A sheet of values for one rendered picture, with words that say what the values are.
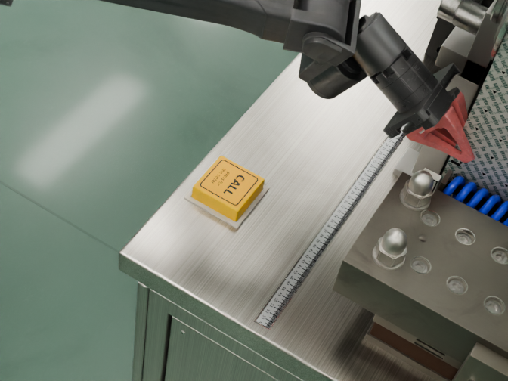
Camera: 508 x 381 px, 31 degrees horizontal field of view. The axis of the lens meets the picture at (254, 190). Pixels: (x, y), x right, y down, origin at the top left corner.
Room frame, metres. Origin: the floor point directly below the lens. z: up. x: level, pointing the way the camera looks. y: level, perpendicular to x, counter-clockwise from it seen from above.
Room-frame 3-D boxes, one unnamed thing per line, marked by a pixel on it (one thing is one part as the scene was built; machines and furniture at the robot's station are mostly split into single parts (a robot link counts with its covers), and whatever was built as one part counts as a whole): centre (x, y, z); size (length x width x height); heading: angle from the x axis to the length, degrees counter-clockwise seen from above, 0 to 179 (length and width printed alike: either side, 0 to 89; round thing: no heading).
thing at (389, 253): (0.61, -0.16, 1.05); 0.04 x 0.04 x 0.04
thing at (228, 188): (0.76, 0.03, 0.91); 0.07 x 0.07 x 0.02; 68
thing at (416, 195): (0.70, -0.19, 1.05); 0.04 x 0.04 x 0.04
